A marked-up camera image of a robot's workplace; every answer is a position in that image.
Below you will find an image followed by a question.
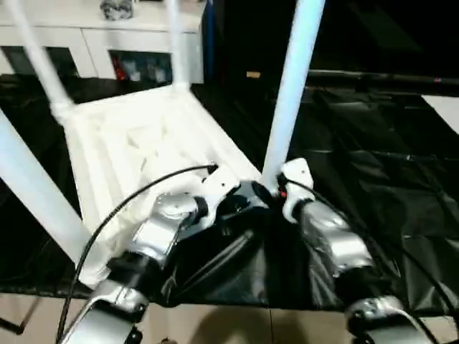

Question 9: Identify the white plastic table top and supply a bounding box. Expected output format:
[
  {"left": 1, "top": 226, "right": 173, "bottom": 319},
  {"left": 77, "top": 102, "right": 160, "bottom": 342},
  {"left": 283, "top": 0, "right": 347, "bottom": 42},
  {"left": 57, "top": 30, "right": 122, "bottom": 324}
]
[{"left": 49, "top": 85, "right": 268, "bottom": 290}]

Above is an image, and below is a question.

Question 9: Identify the white flat board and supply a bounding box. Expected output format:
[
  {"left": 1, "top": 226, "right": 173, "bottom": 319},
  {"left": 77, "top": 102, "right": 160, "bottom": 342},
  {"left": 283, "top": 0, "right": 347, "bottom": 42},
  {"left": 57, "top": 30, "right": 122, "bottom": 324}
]
[{"left": 421, "top": 95, "right": 459, "bottom": 133}]

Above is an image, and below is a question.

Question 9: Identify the white glass-door cabinet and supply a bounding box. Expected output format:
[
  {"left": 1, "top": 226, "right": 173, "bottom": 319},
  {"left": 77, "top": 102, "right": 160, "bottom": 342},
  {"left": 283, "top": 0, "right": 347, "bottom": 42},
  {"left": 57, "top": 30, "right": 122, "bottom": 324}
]
[{"left": 0, "top": 0, "right": 205, "bottom": 85}]

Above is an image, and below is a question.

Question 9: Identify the black folding table frame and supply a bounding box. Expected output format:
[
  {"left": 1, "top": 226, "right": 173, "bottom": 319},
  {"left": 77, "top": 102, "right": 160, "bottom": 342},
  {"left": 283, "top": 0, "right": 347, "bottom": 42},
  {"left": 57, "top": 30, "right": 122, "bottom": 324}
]
[{"left": 0, "top": 297, "right": 40, "bottom": 336}]

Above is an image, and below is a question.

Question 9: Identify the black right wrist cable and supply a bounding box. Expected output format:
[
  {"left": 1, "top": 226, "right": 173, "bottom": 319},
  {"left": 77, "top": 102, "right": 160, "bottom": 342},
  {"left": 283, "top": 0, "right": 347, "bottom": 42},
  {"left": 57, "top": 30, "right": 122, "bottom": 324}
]
[{"left": 285, "top": 178, "right": 456, "bottom": 323}]

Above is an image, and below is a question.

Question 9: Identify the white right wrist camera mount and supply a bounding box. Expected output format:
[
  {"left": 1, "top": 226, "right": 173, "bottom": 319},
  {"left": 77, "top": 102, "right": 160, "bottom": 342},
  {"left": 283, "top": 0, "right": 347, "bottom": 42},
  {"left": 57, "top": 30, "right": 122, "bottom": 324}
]
[{"left": 278, "top": 157, "right": 316, "bottom": 224}]

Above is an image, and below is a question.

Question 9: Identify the grey object on cabinet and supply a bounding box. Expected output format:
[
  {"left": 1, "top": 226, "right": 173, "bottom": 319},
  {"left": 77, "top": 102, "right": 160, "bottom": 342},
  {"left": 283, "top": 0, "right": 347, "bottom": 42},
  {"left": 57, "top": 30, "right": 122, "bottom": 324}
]
[{"left": 99, "top": 0, "right": 134, "bottom": 21}]

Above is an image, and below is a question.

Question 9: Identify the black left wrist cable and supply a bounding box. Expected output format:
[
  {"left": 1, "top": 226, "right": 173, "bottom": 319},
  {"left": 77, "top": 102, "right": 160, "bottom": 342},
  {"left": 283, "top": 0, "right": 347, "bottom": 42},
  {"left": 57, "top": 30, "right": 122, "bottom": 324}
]
[{"left": 55, "top": 163, "right": 219, "bottom": 344}]

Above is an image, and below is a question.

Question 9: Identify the black plastic mat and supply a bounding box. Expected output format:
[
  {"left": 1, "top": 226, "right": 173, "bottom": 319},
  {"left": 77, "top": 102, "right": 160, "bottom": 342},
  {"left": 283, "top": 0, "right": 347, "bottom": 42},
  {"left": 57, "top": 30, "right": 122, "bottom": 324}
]
[{"left": 0, "top": 73, "right": 459, "bottom": 318}]

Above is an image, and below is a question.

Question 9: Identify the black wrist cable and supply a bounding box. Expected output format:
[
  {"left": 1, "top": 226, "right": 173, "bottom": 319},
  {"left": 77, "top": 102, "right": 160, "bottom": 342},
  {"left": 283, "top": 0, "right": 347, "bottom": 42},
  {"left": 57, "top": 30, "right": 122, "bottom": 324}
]
[
  {"left": 285, "top": 178, "right": 456, "bottom": 323},
  {"left": 55, "top": 163, "right": 219, "bottom": 344}
]

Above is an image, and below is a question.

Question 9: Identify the blue vertical post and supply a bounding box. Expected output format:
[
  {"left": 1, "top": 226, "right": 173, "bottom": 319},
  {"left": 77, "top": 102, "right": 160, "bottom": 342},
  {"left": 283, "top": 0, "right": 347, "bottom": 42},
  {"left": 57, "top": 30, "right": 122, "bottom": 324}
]
[{"left": 202, "top": 0, "right": 216, "bottom": 83}]

